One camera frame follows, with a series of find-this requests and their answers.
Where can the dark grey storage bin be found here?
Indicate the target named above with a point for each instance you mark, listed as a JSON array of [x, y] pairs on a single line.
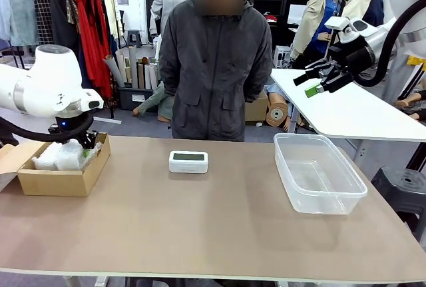
[[131, 99]]

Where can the person in grey hoodie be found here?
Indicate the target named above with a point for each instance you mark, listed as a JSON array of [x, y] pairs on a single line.
[[168, 4]]

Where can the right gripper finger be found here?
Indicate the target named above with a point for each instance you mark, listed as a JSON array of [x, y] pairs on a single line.
[[334, 82], [313, 74]]

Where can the white computer case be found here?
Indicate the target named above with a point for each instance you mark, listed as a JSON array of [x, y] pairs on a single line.
[[283, 56]]

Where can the mannequin with yellow garment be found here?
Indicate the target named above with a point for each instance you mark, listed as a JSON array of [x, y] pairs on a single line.
[[397, 80]]

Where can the person in grey jacket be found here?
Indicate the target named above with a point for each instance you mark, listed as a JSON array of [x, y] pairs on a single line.
[[216, 77]]

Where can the white monitor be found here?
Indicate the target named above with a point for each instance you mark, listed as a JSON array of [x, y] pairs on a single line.
[[297, 14]]

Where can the large black plastic stool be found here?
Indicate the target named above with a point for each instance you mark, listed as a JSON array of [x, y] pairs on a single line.
[[402, 187]]

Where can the cream paper roll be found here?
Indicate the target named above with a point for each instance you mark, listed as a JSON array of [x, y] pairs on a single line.
[[122, 67]]

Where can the black hanging garment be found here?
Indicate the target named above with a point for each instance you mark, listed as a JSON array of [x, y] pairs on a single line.
[[65, 20]]

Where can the black checkered garment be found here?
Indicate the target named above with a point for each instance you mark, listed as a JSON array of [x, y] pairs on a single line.
[[45, 20]]

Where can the mannequin with blue shirt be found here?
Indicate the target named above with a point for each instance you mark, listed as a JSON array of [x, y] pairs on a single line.
[[319, 17]]

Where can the black tripod stand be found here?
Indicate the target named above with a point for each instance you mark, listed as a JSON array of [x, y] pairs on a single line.
[[344, 2]]

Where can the mannequin in green clothes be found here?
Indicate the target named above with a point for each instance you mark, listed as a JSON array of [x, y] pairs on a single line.
[[159, 104]]

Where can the brown paper roll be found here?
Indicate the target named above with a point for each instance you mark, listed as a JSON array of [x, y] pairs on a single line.
[[141, 75]]

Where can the plain cardboard carton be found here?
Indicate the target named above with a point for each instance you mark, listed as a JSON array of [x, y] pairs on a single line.
[[256, 109]]

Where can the grey leaning paper roll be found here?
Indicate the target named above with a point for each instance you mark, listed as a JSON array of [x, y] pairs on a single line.
[[114, 72]]

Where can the mannequin in blue clothes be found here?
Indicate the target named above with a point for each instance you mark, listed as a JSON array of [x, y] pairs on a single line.
[[289, 100]]

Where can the white digital clock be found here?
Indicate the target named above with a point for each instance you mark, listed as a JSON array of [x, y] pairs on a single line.
[[188, 162]]

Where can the white work table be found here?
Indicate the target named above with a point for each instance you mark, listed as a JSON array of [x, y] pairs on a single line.
[[349, 114]]

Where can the red cloth item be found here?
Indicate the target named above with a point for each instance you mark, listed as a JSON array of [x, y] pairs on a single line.
[[270, 18]]

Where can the black clothes rack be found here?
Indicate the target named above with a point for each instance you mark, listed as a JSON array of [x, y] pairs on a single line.
[[110, 67]]

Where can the white table leg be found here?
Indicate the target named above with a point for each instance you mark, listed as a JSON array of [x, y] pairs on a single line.
[[101, 282]]

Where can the red hanging dress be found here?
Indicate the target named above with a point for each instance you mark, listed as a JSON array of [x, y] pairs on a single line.
[[94, 44]]

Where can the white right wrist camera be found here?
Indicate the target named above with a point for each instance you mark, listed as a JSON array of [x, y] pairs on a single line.
[[337, 23]]

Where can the tall grey paper roll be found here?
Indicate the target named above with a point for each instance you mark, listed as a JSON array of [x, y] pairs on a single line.
[[133, 67]]

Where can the cream hanging garment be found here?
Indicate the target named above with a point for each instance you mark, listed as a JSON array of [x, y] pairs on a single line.
[[111, 14]]

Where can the bulky bubble-wrapped clock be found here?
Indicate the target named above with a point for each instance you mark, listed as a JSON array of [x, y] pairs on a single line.
[[70, 158]]

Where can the slim bubble-wrapped clock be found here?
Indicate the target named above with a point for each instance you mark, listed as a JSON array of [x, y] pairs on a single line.
[[45, 162]]

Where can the light blue jacket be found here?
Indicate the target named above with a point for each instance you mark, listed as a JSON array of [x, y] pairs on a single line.
[[20, 14]]

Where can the brown cardboard box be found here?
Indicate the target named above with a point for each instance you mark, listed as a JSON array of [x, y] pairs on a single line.
[[53, 183]]

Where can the clear plastic container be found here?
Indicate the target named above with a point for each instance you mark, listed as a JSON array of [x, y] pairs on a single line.
[[319, 180]]

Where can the white paper roll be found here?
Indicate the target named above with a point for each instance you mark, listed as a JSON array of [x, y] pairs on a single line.
[[153, 75], [147, 77]]

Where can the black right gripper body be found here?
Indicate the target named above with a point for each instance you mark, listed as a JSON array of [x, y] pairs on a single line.
[[357, 59]]

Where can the small dark step stool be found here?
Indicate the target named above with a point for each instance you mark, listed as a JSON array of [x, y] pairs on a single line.
[[134, 38]]

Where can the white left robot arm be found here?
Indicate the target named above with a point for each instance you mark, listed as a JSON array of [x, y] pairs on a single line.
[[50, 80]]

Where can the seated mannequin dark clothes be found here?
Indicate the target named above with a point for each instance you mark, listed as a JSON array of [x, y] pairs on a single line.
[[406, 103]]

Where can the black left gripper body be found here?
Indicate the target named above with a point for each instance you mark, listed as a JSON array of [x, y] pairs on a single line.
[[66, 125]]

